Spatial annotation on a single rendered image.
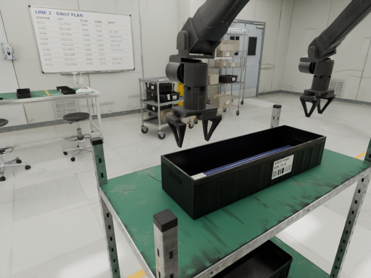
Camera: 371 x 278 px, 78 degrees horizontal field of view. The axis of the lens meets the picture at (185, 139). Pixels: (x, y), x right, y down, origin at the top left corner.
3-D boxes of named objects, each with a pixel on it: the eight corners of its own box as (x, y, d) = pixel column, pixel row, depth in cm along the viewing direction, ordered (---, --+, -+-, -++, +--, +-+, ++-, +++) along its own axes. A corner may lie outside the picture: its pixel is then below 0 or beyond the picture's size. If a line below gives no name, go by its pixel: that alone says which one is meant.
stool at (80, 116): (55, 155, 323) (47, 116, 303) (88, 144, 364) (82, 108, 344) (78, 164, 296) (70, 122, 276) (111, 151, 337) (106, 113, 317)
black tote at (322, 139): (194, 220, 57) (194, 181, 53) (162, 188, 70) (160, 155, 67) (320, 164, 86) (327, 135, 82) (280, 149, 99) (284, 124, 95)
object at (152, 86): (144, 115, 534) (142, 81, 508) (162, 112, 560) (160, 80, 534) (159, 121, 485) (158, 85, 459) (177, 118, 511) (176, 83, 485)
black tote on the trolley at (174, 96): (164, 103, 381) (163, 95, 376) (152, 101, 400) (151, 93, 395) (180, 100, 409) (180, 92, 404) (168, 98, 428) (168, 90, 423)
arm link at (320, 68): (326, 58, 79) (339, 57, 81) (311, 57, 86) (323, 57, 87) (321, 78, 82) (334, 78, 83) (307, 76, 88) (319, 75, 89)
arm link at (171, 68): (185, 30, 48) (217, 33, 53) (158, 32, 57) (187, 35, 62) (183, 87, 52) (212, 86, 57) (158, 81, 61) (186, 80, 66)
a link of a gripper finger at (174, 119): (165, 144, 61) (164, 110, 58) (188, 139, 65) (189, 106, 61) (179, 154, 56) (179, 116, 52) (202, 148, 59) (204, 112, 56)
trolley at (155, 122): (139, 133, 411) (135, 75, 376) (175, 123, 474) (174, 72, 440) (160, 140, 377) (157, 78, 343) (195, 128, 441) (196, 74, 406)
